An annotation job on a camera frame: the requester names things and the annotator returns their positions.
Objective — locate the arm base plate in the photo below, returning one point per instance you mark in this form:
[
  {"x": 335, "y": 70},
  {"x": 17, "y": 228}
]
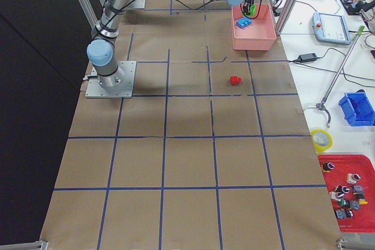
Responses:
[
  {"x": 136, "y": 5},
  {"x": 118, "y": 85}
]

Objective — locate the green toy block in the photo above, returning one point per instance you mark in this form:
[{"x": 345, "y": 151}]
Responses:
[{"x": 249, "y": 12}]

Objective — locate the teach pendant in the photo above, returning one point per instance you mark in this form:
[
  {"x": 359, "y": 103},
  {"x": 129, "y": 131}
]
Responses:
[{"x": 330, "y": 28}]

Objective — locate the red toy block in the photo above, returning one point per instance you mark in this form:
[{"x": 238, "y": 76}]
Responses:
[{"x": 235, "y": 80}]

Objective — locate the blue storage bin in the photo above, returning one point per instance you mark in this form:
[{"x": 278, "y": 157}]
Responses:
[{"x": 357, "y": 109}]

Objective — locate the pink plastic box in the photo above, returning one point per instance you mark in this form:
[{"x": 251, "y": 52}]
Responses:
[{"x": 259, "y": 35}]

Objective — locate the red plastic tray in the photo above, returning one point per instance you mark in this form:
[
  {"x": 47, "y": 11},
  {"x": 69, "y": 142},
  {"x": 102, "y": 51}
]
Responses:
[{"x": 350, "y": 182}]

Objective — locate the reacher grabber tool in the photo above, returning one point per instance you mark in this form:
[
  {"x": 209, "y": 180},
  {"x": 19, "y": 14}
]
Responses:
[{"x": 320, "y": 106}]

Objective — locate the yellow tape roll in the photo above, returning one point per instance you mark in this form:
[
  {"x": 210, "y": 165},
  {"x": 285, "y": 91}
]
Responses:
[{"x": 322, "y": 140}]

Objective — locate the black power adapter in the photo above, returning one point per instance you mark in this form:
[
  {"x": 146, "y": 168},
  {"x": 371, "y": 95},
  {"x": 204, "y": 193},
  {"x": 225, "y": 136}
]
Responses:
[{"x": 306, "y": 58}]

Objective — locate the blue toy block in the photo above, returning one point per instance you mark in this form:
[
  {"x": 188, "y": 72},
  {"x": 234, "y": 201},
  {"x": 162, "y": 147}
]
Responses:
[{"x": 243, "y": 22}]

